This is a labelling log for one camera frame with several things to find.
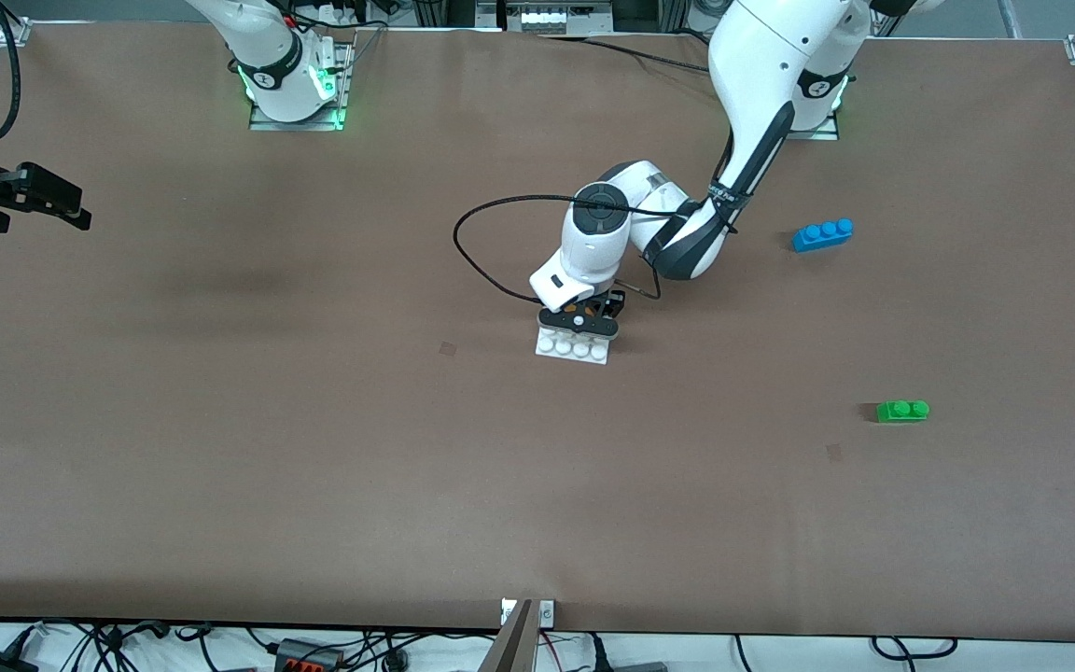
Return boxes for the white studded base plate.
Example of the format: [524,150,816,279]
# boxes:
[535,313,613,366]

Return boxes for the blue three-stud block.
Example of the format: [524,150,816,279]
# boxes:
[790,217,855,254]

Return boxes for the black power adapter red buttons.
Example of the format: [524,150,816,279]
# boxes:
[274,638,345,672]

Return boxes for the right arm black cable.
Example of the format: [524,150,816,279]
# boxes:
[0,0,23,148]

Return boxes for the white power strip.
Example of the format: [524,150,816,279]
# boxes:
[503,0,615,36]

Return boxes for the black cable across table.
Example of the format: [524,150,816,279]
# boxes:
[537,33,716,74]

